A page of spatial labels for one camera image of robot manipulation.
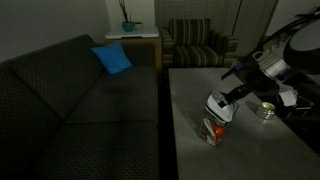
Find white lid with round button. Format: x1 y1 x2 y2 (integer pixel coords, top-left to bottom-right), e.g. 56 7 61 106
203 91 240 123

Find glass jar candle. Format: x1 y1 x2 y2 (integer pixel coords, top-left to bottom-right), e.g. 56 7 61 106
255 101 276 120

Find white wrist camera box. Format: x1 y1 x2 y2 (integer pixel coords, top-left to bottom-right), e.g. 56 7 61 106
278 88 299 108

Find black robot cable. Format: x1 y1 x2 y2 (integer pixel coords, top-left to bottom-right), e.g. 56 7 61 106
221 13 320 81

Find teal plant pot with stems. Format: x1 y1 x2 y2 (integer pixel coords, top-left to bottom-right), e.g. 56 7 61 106
118 0 136 33

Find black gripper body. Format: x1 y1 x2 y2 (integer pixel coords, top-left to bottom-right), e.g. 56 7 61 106
243 64 279 96

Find wooden side table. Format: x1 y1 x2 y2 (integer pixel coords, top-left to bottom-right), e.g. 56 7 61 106
104 25 163 74

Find blue throw pillow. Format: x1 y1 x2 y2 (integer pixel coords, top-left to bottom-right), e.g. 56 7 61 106
90 41 133 75

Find white board on side table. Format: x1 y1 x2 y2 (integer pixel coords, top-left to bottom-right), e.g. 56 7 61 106
104 25 160 40

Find window blinds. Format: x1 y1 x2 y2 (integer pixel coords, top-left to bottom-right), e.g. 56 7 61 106
154 0 242 34

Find striped armchair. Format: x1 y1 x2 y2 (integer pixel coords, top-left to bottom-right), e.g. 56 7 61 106
159 17 240 71

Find clear container with snacks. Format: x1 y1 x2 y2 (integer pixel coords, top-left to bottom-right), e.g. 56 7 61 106
199 109 231 148

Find dark patterned fabric sofa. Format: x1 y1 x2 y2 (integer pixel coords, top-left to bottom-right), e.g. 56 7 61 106
0 33 161 180

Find black low device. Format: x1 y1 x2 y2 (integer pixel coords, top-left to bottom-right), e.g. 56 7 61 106
293 96 315 118

